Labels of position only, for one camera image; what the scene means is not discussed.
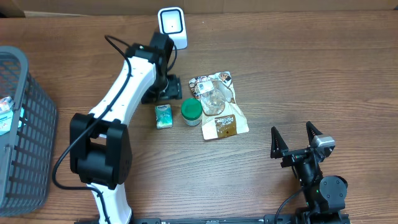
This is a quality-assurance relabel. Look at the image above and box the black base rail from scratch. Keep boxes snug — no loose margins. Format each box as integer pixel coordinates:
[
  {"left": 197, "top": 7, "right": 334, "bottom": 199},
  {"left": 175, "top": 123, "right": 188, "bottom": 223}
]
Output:
[{"left": 75, "top": 215, "right": 351, "bottom": 224}]

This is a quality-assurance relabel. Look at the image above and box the orange Kleenex tissue pack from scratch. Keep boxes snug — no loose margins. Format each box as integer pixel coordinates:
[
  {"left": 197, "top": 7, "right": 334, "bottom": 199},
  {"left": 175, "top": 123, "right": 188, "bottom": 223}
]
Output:
[{"left": 0, "top": 96, "right": 15, "bottom": 114}]

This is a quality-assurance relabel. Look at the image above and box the white barcode scanner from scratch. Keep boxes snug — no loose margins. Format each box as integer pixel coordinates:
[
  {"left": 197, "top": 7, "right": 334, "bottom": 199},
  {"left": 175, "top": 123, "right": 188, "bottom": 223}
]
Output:
[{"left": 157, "top": 7, "right": 188, "bottom": 50}]

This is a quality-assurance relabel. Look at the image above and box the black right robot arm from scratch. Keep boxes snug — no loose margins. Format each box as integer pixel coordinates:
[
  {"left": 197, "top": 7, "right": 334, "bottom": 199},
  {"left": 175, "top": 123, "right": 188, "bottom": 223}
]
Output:
[{"left": 271, "top": 121, "right": 350, "bottom": 224}]

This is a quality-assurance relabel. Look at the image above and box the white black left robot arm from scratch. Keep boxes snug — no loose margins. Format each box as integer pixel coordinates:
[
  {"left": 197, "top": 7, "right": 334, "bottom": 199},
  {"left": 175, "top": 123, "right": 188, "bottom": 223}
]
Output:
[{"left": 66, "top": 32, "right": 187, "bottom": 223}]

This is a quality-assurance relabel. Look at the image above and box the teal tissue pack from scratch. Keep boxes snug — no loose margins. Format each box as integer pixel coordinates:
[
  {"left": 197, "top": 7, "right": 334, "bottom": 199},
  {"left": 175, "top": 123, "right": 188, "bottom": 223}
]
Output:
[{"left": 155, "top": 105, "right": 173, "bottom": 129}]

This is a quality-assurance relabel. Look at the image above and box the brown white snack pouch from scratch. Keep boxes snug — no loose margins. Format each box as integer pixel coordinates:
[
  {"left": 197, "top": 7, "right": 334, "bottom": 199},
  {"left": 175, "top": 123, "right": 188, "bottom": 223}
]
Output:
[{"left": 188, "top": 71, "right": 249, "bottom": 140}]

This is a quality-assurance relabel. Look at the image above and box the grey plastic mesh basket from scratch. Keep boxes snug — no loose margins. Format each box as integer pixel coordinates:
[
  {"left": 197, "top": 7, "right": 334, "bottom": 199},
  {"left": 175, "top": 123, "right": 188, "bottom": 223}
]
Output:
[{"left": 1, "top": 46, "right": 58, "bottom": 217}]

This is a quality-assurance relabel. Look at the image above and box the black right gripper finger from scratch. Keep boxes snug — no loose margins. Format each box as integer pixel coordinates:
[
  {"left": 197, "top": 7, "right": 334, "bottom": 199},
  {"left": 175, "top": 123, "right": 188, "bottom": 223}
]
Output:
[
  {"left": 271, "top": 126, "right": 289, "bottom": 159},
  {"left": 306, "top": 121, "right": 322, "bottom": 144}
]

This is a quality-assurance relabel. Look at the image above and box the green lid jar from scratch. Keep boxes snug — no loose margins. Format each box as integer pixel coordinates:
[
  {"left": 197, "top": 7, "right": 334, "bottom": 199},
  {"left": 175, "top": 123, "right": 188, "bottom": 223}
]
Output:
[{"left": 181, "top": 98, "right": 202, "bottom": 126}]

